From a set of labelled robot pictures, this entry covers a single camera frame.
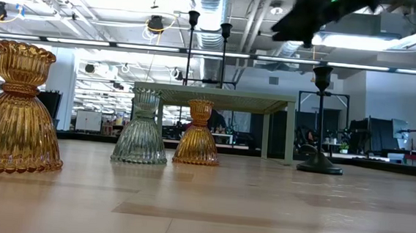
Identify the black metal rack frame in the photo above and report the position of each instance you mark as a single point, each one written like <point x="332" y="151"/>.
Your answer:
<point x="341" y="95"/>

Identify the medium black candlestick holder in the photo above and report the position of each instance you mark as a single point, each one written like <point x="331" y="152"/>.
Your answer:
<point x="224" y="51"/>

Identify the black aluminium table frame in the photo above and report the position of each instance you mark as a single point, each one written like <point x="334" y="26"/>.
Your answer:
<point x="100" y="137"/>

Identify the amber ribbed glass candle holder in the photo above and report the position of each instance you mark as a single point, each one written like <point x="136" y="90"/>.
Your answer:
<point x="197" y="141"/>
<point x="16" y="129"/>

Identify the person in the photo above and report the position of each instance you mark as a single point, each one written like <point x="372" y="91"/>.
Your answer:
<point x="217" y="121"/>

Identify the clear ribbed glass candle holder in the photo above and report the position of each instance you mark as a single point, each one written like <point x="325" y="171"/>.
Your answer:
<point x="140" y="137"/>

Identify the mint green perforated metal shelf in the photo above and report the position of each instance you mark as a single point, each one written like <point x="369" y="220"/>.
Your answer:
<point x="224" y="97"/>

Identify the small green desk plant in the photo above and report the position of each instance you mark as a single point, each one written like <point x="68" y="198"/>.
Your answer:
<point x="344" y="147"/>

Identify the white cabinet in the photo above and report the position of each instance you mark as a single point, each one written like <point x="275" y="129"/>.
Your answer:
<point x="88" y="121"/>

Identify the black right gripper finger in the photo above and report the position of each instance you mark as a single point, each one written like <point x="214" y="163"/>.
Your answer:
<point x="307" y="39"/>
<point x="287" y="30"/>

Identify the short black candlestick holder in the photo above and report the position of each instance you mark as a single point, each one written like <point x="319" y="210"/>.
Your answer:
<point x="320" y="120"/>

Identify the tall black candlestick holder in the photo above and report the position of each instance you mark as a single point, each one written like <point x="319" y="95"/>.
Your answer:
<point x="190" y="49"/>

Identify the silver ribbed ventilation duct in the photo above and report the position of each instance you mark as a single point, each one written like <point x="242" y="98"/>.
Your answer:
<point x="212" y="6"/>

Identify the black standing screen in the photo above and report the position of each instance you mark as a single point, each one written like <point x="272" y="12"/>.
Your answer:
<point x="49" y="105"/>

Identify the dark desk monitor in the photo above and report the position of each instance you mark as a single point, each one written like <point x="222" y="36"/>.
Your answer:
<point x="372" y="133"/>

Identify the long horizontal light bar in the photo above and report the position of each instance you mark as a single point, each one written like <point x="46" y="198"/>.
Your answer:
<point x="88" y="42"/>

